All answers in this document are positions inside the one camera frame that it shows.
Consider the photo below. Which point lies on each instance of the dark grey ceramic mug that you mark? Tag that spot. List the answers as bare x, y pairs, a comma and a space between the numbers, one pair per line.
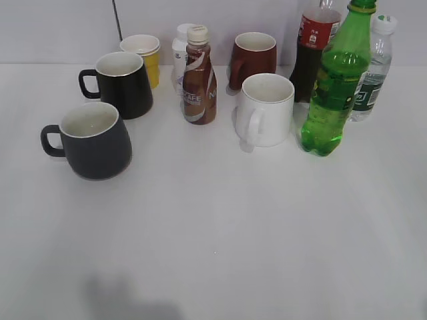
93, 138

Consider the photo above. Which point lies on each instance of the green soda bottle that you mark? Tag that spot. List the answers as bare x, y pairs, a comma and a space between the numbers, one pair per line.
343, 66

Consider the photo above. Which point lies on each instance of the yellow paper cup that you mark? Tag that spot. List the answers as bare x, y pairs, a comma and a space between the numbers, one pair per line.
147, 47

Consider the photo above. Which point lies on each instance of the brown Nescafe coffee bottle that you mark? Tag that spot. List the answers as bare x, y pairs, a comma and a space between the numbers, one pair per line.
199, 79

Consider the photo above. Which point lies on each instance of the white ceramic mug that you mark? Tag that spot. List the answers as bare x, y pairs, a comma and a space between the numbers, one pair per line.
264, 111

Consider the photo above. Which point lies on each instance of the dark red ceramic mug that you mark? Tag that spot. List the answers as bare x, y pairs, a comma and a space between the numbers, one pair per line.
252, 53

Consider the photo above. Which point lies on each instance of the white plastic milk bottle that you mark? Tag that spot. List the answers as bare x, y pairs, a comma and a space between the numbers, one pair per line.
179, 45

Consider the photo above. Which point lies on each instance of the black ceramic mug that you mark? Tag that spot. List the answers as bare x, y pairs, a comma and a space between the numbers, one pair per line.
120, 79

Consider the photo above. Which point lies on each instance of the cola bottle red label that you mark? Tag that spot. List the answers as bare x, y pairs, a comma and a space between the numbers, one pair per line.
318, 26

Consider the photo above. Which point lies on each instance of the clear water bottle green label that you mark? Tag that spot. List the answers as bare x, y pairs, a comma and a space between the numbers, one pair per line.
382, 29

